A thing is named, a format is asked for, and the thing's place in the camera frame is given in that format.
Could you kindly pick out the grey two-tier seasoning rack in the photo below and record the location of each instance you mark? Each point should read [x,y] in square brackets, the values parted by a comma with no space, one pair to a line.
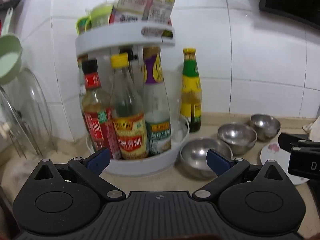
[112,37]

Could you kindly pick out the clear glass pot lid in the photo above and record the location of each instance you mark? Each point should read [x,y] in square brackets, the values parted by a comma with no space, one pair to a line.
[35,105]

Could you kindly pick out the white floral plate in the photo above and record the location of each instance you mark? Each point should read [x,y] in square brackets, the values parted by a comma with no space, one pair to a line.
[275,157]

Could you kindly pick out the purple label clear bottle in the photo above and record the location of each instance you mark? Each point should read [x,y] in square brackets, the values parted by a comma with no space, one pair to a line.
[155,100]

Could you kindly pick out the large steel bowl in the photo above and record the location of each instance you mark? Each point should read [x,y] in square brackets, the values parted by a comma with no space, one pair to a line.
[197,155]

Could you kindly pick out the red white seasoning packet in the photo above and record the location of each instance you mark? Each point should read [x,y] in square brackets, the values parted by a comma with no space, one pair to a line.
[132,0]

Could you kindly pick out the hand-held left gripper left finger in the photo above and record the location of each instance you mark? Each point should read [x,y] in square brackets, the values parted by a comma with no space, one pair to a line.
[98,161]

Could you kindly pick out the small steel bowl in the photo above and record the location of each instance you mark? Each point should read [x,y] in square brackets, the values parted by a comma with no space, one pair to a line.
[265,125]

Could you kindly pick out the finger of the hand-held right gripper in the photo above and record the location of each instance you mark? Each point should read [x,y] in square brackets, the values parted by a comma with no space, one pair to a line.
[287,140]

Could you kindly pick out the yellow white seasoning packet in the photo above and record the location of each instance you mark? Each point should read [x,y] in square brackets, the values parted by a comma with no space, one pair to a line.
[162,2]

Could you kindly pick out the large green lidded container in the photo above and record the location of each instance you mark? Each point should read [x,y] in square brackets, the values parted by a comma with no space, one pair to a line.
[101,15]

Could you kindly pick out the light green plastic ladle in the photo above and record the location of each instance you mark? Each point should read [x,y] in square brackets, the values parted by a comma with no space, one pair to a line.
[10,57]

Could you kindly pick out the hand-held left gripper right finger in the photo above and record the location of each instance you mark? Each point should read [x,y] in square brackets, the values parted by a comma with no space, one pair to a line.
[215,162]

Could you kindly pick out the red cap sauce bottle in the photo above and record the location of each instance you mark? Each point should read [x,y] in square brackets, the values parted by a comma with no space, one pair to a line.
[96,100]

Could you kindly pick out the yellow cap vinegar bottle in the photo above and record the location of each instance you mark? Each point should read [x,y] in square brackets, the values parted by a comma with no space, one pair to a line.
[127,120]

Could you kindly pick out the medium steel bowl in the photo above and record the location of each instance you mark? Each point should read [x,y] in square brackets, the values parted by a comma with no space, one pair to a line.
[236,135]

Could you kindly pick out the green yellow label oil bottle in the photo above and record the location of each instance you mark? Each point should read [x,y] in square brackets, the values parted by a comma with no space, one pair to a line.
[191,85]

